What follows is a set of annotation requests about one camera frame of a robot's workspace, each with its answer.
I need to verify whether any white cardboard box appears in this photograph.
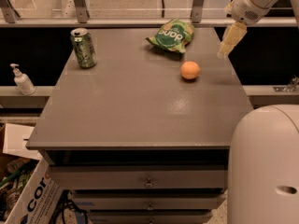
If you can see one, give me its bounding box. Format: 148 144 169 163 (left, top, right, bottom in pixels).
3 123 63 224

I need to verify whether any metal railing frame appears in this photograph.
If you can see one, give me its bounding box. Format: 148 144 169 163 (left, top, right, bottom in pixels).
0 0 299 28

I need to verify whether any white pump bottle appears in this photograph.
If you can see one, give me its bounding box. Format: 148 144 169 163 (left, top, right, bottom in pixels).
10 63 36 95

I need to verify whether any grey drawer cabinet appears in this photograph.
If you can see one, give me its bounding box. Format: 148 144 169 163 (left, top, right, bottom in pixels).
27 28 251 224

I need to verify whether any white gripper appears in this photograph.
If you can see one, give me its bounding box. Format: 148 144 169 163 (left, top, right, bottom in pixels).
217 0 271 59

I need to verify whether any orange fruit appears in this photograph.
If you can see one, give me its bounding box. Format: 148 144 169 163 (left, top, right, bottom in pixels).
180 62 201 79

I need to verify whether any green soda can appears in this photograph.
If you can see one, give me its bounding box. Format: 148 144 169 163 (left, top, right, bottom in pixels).
70 28 97 68

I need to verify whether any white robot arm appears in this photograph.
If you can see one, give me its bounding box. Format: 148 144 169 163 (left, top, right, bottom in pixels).
218 0 299 224

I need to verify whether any green rice chip bag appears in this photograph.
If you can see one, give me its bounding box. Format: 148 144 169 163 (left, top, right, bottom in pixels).
146 19 194 54

